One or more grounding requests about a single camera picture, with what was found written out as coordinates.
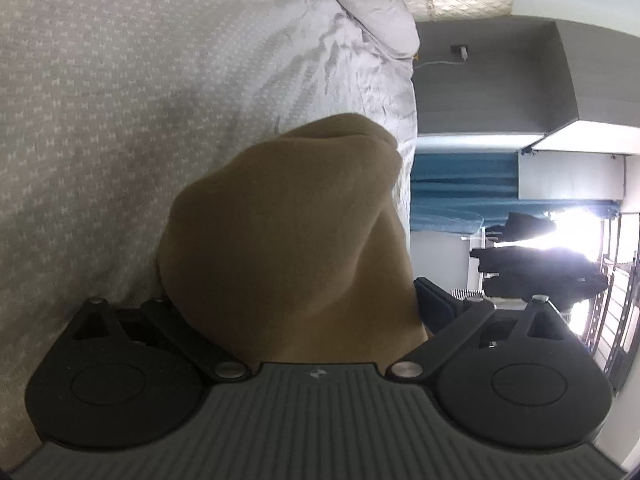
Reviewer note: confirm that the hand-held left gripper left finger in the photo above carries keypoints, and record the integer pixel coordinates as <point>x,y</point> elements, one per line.
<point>165,320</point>

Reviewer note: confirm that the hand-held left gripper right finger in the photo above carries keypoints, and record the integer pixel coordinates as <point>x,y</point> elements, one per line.
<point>435,305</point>

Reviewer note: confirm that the brown sweatshirt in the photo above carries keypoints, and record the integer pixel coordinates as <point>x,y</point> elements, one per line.
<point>280,235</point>

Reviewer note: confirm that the ceiling clothes drying rack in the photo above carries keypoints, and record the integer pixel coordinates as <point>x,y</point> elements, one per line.
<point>612,310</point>

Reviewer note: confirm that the light blue cloth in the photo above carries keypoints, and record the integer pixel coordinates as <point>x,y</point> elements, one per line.
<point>440,220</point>

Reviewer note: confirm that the black hanging jacket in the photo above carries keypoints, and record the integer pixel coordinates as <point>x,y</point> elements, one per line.
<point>527,227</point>
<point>540,275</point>

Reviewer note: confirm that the blue curtain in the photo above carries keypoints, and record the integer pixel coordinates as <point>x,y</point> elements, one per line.
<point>460,180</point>

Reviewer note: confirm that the grey overhead cabinet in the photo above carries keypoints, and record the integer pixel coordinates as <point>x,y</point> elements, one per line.
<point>600,85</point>

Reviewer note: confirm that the grey pillow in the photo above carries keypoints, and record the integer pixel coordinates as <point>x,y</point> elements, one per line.
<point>370,15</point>

